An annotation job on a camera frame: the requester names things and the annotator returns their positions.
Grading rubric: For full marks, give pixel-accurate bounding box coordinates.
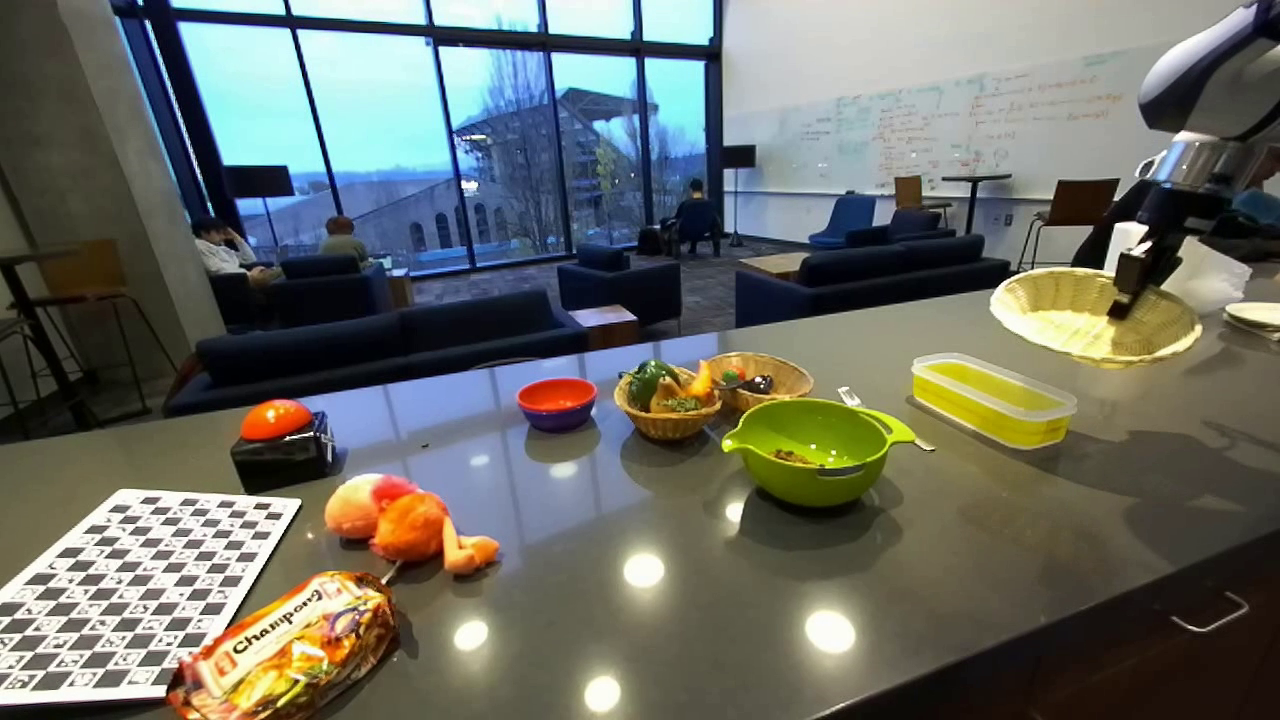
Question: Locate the dark armchair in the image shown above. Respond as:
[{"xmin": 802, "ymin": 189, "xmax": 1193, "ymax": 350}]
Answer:
[{"xmin": 554, "ymin": 239, "xmax": 685, "ymax": 333}]

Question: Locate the black high table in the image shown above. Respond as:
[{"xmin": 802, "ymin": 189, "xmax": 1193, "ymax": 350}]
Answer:
[{"xmin": 0, "ymin": 239, "xmax": 93, "ymax": 403}]

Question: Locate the blue armchair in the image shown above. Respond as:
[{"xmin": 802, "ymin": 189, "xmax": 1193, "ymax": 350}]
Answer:
[{"xmin": 803, "ymin": 194, "xmax": 882, "ymax": 257}]

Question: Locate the yellow plastic rectangular container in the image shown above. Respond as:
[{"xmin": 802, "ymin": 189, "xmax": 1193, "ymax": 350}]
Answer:
[{"xmin": 910, "ymin": 350, "xmax": 1082, "ymax": 455}]

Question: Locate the dark sofa with people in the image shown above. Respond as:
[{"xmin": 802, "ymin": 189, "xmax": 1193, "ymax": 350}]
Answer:
[{"xmin": 207, "ymin": 250, "xmax": 392, "ymax": 333}]

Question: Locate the peach plush fruit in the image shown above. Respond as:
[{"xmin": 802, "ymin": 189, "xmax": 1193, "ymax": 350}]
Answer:
[{"xmin": 321, "ymin": 470, "xmax": 421, "ymax": 545}]

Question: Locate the white plate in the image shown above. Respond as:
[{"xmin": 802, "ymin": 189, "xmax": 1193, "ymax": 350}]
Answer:
[{"xmin": 1219, "ymin": 300, "xmax": 1280, "ymax": 337}]

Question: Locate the person by window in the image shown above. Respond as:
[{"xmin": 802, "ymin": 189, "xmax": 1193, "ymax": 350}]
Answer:
[{"xmin": 668, "ymin": 177, "xmax": 720, "ymax": 257}]

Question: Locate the dark navy sofa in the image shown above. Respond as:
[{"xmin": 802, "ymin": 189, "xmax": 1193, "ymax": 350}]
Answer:
[{"xmin": 732, "ymin": 238, "xmax": 1011, "ymax": 329}]

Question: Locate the wooden bar stool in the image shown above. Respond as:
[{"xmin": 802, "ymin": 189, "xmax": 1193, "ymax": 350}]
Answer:
[{"xmin": 31, "ymin": 232, "xmax": 175, "ymax": 403}]

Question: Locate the small coffee table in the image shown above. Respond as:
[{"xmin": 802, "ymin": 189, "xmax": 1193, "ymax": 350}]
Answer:
[{"xmin": 567, "ymin": 300, "xmax": 644, "ymax": 353}]

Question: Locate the white spoon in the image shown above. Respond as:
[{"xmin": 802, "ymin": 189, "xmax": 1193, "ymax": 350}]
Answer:
[{"xmin": 836, "ymin": 381, "xmax": 940, "ymax": 455}]

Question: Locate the yellow toy vegetable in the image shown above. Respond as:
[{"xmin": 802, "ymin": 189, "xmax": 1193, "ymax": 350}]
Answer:
[{"xmin": 681, "ymin": 357, "xmax": 720, "ymax": 410}]

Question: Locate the black box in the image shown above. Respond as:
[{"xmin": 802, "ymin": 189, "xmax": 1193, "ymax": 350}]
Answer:
[{"xmin": 224, "ymin": 413, "xmax": 340, "ymax": 495}]

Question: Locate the green plastic bowl with handles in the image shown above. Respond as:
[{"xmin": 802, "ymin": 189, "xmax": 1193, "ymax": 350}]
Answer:
[{"xmin": 720, "ymin": 398, "xmax": 922, "ymax": 513}]

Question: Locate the checkerboard calibration board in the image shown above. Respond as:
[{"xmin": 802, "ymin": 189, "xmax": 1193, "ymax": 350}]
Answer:
[{"xmin": 0, "ymin": 485, "xmax": 306, "ymax": 711}]

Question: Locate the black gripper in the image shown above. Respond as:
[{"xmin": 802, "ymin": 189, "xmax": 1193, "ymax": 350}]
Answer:
[{"xmin": 1107, "ymin": 185, "xmax": 1193, "ymax": 323}]

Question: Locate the orange toy fruit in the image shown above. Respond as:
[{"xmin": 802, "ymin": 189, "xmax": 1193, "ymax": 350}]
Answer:
[{"xmin": 236, "ymin": 398, "xmax": 321, "ymax": 447}]

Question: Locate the orange snack bag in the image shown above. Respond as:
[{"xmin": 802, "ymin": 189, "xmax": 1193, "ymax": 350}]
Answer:
[{"xmin": 163, "ymin": 569, "xmax": 406, "ymax": 720}]

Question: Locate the long dark sofa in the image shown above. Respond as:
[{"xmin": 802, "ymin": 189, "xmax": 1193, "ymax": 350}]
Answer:
[{"xmin": 155, "ymin": 283, "xmax": 594, "ymax": 413}]

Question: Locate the dark blue couch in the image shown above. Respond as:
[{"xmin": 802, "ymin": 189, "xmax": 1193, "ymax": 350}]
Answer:
[{"xmin": 841, "ymin": 211, "xmax": 961, "ymax": 257}]

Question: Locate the pale woven basket bowl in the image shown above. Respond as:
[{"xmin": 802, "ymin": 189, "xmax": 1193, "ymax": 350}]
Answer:
[{"xmin": 987, "ymin": 265, "xmax": 1208, "ymax": 369}]

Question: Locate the green toy vegetable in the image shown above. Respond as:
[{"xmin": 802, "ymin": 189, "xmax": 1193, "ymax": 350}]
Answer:
[{"xmin": 621, "ymin": 357, "xmax": 681, "ymax": 413}]

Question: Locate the large glass window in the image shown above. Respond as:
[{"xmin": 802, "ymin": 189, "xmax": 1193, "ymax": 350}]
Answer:
[{"xmin": 118, "ymin": 0, "xmax": 732, "ymax": 275}]

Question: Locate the wooden low table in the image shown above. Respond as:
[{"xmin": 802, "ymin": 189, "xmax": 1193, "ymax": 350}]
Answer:
[{"xmin": 740, "ymin": 250, "xmax": 813, "ymax": 279}]

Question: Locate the orange plush toy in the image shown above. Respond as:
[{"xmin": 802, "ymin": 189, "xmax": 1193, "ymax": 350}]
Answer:
[{"xmin": 368, "ymin": 488, "xmax": 508, "ymax": 582}]

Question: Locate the metal drawer handle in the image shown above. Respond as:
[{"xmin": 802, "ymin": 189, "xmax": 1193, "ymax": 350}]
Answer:
[{"xmin": 1168, "ymin": 588, "xmax": 1258, "ymax": 642}]

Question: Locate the small red bowl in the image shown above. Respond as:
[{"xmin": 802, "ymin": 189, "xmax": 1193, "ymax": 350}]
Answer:
[{"xmin": 515, "ymin": 371, "xmax": 605, "ymax": 436}]

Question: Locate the round high table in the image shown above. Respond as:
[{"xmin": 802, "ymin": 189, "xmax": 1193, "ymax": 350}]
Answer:
[{"xmin": 940, "ymin": 167, "xmax": 1017, "ymax": 239}]

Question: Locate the wall whiteboard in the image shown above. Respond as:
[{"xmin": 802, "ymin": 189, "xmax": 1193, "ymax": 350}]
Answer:
[{"xmin": 757, "ymin": 45, "xmax": 1176, "ymax": 206}]

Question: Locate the brown chair with metal legs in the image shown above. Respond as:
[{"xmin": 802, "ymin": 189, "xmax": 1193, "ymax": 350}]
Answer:
[{"xmin": 1017, "ymin": 177, "xmax": 1126, "ymax": 275}]

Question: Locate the brown wicker basket with vegetables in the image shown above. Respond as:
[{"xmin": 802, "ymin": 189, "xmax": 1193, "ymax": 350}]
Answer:
[{"xmin": 613, "ymin": 357, "xmax": 729, "ymax": 445}]

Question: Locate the person in white shirt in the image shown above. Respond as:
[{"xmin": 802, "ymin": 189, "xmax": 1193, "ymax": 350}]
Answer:
[{"xmin": 190, "ymin": 215, "xmax": 287, "ymax": 288}]

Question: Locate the black hanging sign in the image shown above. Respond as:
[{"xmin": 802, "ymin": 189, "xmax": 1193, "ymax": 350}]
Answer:
[{"xmin": 221, "ymin": 160, "xmax": 296, "ymax": 201}]

